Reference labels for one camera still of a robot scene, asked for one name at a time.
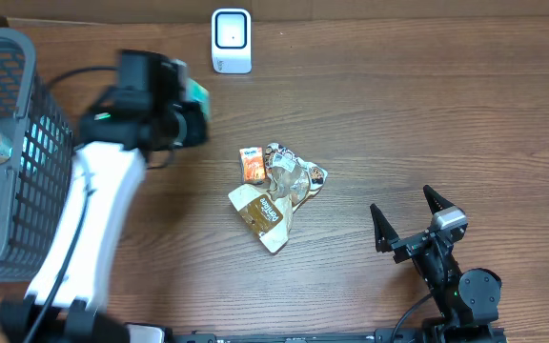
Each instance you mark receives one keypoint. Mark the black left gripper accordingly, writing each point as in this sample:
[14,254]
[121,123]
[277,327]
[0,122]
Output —
[199,126]

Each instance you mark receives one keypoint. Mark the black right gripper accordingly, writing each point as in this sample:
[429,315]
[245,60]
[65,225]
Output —
[385,235]

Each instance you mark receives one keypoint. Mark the teal tissue packet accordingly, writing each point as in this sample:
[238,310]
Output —
[197,93]

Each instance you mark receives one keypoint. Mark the small orange snack packet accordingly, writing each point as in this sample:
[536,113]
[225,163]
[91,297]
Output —
[252,165]

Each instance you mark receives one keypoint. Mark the dried mushroom plastic bag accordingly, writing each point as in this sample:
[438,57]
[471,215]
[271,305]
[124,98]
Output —
[268,208]

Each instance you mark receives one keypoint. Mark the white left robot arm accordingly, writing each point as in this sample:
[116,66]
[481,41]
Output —
[67,299]

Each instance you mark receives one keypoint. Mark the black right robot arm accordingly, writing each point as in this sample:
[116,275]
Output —
[467,301]

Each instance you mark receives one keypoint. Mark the white barcode scanner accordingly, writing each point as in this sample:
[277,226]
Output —
[231,41]

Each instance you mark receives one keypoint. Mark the grey plastic mesh basket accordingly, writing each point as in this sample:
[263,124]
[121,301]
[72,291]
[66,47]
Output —
[35,180]

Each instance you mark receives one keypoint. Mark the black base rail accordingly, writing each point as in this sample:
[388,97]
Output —
[331,337]

